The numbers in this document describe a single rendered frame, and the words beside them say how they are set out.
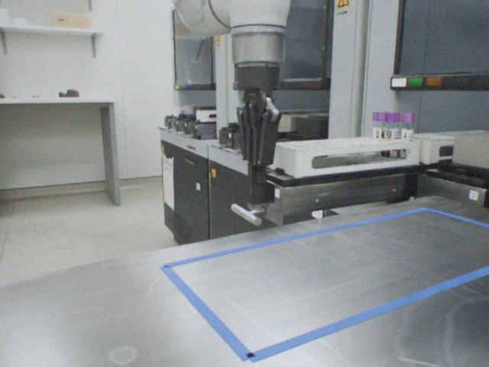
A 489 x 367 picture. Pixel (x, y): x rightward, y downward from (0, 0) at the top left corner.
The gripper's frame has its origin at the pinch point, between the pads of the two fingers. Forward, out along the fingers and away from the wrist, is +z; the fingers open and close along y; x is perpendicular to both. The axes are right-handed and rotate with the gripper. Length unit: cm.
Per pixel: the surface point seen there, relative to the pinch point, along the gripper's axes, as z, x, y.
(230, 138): 2, -30, 81
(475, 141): -7.3, -37.8, -13.9
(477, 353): -2, 12, -51
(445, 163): -3.0, -34.2, -10.8
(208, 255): -2.0, 20.8, -31.2
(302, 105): -10, -71, 94
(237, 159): 9, -30, 75
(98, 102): -7, -5, 280
